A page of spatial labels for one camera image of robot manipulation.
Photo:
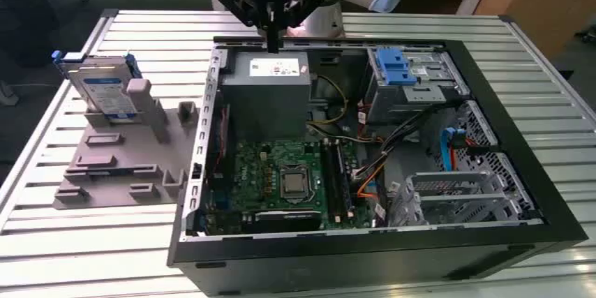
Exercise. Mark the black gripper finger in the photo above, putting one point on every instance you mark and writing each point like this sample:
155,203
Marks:
273,33

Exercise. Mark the hard disk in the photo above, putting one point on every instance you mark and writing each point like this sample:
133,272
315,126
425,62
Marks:
105,95

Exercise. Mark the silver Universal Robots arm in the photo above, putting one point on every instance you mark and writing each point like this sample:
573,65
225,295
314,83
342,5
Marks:
326,19

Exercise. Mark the metal disk bay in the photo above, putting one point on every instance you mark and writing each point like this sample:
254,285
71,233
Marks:
457,198

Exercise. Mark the grey power supply unit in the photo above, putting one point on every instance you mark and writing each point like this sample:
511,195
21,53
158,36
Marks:
266,109

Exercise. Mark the blue drive latch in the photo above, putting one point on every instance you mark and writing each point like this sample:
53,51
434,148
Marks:
397,66

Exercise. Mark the metal optical drive cage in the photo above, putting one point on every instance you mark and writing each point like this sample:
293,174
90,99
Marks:
387,102

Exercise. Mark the green motherboard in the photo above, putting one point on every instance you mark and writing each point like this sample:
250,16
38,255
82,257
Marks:
254,172

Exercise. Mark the silver CPU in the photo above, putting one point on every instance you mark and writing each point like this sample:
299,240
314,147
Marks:
294,183

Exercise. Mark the black RAM slot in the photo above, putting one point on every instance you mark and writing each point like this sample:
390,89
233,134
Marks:
330,179

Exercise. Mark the CPU socket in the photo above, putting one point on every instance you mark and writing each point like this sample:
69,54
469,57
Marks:
281,190

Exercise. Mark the grey parts rack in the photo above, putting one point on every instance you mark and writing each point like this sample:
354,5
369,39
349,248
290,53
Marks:
126,172

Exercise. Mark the black graphics card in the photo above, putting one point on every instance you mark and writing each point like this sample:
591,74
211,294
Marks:
285,221

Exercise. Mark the black open PC case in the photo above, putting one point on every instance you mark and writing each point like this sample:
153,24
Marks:
373,249

